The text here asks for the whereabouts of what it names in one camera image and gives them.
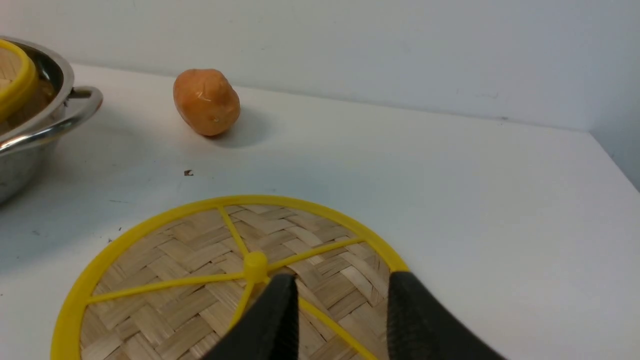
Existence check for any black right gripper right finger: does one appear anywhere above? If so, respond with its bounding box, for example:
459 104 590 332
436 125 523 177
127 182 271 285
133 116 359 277
386 271 505 360

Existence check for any yellow woven bamboo steamer lid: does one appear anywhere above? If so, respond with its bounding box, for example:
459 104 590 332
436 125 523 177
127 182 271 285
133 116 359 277
50 194 409 360

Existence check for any yellow-rimmed bamboo steamer basket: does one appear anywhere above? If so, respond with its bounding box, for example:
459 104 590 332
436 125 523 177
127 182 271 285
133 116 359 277
0 39 38 122

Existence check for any brown potato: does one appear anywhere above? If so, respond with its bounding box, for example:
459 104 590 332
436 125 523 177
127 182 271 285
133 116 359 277
173 68 242 137

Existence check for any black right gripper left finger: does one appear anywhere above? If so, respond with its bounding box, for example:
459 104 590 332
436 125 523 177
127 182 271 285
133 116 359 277
202 273 300 360

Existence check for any stainless steel pot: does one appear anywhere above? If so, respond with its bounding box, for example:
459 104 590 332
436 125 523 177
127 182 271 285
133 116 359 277
0 36 104 203

